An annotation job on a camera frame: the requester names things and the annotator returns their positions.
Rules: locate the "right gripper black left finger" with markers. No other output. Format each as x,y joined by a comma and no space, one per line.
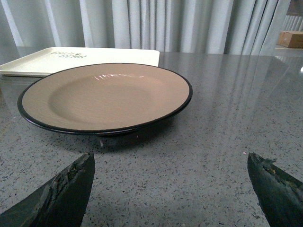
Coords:
61,202

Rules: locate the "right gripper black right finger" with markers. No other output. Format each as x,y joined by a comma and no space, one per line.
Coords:
279,194

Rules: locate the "tan plate black rim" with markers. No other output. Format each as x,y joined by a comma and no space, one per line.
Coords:
104,99

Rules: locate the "cream bear serving tray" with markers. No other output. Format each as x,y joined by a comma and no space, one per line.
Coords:
54,59

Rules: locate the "brown cardboard box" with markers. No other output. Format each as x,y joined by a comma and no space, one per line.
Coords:
291,39

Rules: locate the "grey pleated curtain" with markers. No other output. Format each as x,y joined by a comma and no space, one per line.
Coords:
247,27

